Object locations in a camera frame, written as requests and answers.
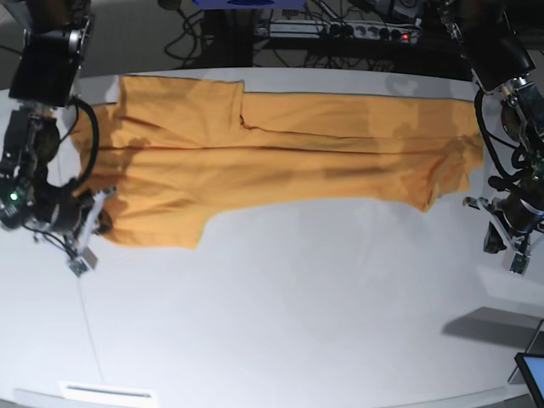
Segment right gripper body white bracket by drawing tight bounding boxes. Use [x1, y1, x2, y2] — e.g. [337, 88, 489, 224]
[25, 184, 118, 279]

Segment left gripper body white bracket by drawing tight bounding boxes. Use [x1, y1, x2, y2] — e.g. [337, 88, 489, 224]
[462, 194, 543, 275]

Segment orange T-shirt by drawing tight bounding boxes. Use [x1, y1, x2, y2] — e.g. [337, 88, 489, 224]
[85, 76, 484, 249]

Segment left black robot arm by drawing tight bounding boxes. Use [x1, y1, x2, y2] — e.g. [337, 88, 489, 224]
[437, 1, 543, 275]

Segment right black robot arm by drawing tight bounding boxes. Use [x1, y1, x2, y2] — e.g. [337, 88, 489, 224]
[1, 1, 116, 276]

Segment grey tablet stand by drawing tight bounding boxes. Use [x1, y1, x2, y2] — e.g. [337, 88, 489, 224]
[508, 320, 543, 387]

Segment tablet with blue screen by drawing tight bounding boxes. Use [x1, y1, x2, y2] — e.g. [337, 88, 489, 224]
[514, 353, 544, 408]

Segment white flat label strip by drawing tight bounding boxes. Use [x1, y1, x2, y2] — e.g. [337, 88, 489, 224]
[59, 381, 156, 398]

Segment white power strip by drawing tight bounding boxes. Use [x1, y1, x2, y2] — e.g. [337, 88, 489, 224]
[255, 20, 421, 43]

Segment black tangled cables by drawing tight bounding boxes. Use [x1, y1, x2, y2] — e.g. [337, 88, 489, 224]
[162, 7, 205, 70]

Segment black table frame post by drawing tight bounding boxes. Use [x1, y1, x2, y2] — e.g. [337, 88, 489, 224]
[202, 9, 258, 68]

